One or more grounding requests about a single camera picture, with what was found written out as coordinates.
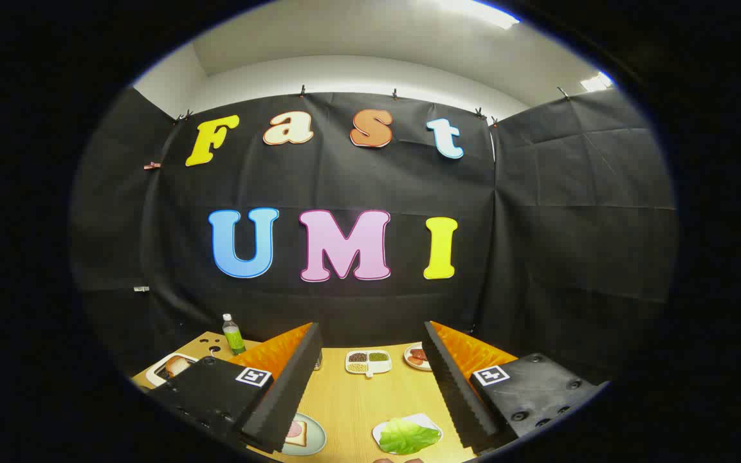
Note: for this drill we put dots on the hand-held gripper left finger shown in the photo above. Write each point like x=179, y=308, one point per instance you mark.
x=287, y=392

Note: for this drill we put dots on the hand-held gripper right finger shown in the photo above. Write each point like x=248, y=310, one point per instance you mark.
x=457, y=392

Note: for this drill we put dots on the green lettuce leaf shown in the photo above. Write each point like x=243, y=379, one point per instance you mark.
x=409, y=437

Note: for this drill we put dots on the toasted white bread slice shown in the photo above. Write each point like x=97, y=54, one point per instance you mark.
x=177, y=365

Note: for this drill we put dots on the pink ham slice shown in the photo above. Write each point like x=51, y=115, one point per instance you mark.
x=292, y=429

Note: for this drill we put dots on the white leaf-shaped plate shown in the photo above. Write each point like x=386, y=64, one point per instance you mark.
x=430, y=423

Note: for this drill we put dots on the bread slice with brown crust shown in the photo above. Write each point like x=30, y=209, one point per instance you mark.
x=298, y=438

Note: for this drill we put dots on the reddish brown meat slices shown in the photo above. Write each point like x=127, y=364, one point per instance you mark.
x=417, y=355

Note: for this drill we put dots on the pale green round plate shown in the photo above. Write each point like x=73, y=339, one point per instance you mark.
x=314, y=444

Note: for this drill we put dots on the small white round plate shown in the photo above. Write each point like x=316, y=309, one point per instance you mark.
x=408, y=360

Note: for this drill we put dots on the yellow soybeans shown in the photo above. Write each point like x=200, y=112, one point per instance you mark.
x=357, y=367

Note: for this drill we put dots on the green label water bottle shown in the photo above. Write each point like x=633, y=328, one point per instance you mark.
x=233, y=334

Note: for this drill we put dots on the dark red beans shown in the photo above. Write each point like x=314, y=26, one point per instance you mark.
x=357, y=357

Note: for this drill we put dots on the white divided dish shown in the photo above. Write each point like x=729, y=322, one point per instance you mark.
x=368, y=364

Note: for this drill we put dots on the green mung beans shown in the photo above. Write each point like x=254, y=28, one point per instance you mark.
x=378, y=356

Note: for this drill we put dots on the white toaster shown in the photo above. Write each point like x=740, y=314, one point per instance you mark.
x=157, y=377

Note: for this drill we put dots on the ceiling light panel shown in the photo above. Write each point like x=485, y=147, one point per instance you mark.
x=595, y=82

